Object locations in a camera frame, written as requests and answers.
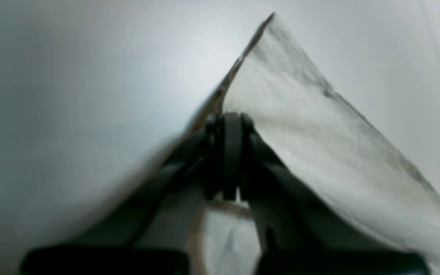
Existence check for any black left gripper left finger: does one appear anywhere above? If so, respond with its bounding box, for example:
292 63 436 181
20 113 220 275

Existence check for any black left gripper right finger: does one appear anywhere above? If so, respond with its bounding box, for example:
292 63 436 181
240 113 430 275

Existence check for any beige t-shirt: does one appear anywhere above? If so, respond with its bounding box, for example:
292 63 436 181
189 15 440 275

